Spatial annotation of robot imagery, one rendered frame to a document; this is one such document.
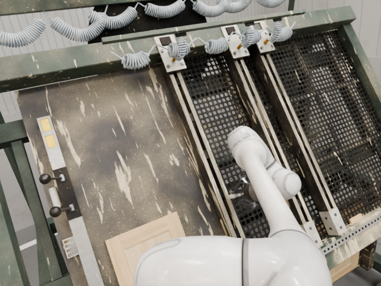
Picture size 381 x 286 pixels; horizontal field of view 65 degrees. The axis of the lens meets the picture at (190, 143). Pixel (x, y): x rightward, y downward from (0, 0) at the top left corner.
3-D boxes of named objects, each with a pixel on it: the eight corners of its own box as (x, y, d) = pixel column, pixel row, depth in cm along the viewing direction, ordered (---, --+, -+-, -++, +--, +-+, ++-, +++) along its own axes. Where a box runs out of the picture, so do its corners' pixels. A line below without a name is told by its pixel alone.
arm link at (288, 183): (284, 191, 110) (263, 162, 110) (313, 186, 96) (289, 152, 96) (265, 209, 106) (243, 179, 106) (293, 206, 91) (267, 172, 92)
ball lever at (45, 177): (61, 184, 115) (38, 186, 102) (58, 175, 116) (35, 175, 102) (70, 180, 115) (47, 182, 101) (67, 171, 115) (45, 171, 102)
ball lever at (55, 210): (70, 214, 113) (48, 219, 100) (67, 204, 114) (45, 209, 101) (79, 210, 113) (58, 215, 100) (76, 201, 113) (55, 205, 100)
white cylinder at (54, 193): (48, 189, 116) (54, 209, 115) (47, 188, 113) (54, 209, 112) (56, 186, 117) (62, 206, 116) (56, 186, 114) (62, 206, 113)
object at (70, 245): (68, 258, 112) (67, 259, 109) (62, 240, 113) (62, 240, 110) (79, 253, 114) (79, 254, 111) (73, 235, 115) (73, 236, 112)
